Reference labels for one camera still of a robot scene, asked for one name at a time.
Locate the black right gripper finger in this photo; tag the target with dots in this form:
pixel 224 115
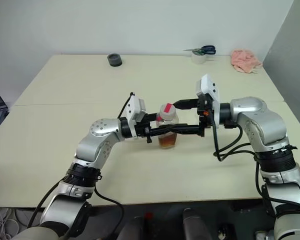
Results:
pixel 187 104
pixel 190 129

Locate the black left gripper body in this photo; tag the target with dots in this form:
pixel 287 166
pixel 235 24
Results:
pixel 143 130

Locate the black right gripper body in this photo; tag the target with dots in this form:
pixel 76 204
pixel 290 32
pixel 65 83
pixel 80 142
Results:
pixel 204 107

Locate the clear bottle with white cap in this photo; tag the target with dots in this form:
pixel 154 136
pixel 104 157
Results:
pixel 168 113

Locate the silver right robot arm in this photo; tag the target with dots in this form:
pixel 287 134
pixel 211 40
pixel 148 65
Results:
pixel 265 125

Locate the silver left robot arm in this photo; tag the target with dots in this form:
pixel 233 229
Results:
pixel 100 130

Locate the clear tape roll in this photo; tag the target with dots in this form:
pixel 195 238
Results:
pixel 198 59

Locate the pink cloth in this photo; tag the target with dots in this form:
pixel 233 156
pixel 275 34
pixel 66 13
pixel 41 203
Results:
pixel 245 61

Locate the black round container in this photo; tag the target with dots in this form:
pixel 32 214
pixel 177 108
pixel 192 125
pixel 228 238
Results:
pixel 114 60

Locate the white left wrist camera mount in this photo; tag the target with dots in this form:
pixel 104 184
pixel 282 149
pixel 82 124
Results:
pixel 134 110

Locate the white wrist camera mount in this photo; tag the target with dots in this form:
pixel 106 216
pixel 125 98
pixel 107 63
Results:
pixel 134 110
pixel 207 85

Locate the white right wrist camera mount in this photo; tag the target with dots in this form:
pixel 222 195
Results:
pixel 207 85

